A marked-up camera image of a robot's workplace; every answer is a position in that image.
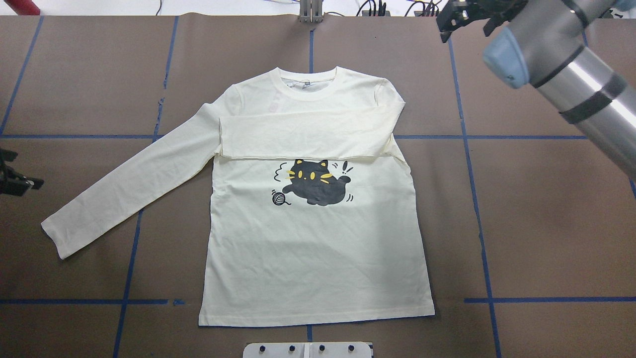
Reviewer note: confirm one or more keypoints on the cream cat print shirt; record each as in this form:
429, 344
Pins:
313, 210

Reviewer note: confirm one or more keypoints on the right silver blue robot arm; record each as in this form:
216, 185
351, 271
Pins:
540, 47

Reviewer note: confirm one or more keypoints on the far orange black connector box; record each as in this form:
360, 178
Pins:
373, 8

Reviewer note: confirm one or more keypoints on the orange black connector box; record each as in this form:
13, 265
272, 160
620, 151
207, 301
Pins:
373, 8
429, 8

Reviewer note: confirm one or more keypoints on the near orange black connector box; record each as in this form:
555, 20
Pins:
429, 8

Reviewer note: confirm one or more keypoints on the red cylindrical bottle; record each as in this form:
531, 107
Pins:
24, 7

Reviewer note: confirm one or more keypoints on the aluminium frame post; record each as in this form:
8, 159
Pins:
311, 11

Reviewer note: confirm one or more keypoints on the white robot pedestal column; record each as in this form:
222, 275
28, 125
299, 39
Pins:
309, 350

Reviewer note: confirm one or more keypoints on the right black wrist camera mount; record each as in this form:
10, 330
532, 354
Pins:
460, 13

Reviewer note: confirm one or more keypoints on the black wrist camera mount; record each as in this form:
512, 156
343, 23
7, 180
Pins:
12, 182
460, 13

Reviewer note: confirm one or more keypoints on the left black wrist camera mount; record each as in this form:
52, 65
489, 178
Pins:
12, 182

